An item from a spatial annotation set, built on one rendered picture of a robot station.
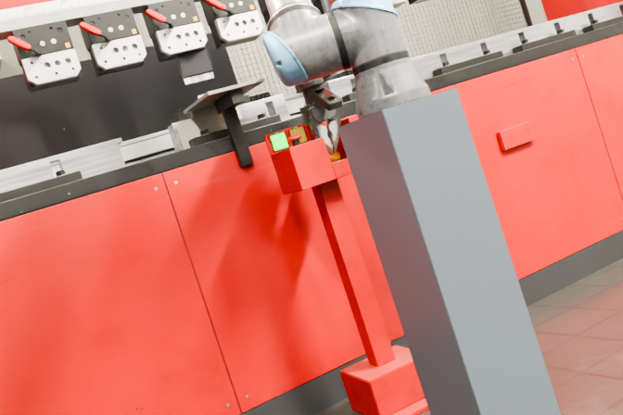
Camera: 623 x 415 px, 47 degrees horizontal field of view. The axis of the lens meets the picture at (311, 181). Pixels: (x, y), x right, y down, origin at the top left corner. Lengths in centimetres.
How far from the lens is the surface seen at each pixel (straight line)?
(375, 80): 138
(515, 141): 267
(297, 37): 139
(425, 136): 135
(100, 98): 275
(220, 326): 211
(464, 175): 139
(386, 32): 140
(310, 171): 192
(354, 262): 201
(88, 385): 204
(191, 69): 230
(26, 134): 270
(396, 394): 202
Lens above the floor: 72
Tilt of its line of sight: 1 degrees down
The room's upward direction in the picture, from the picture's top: 18 degrees counter-clockwise
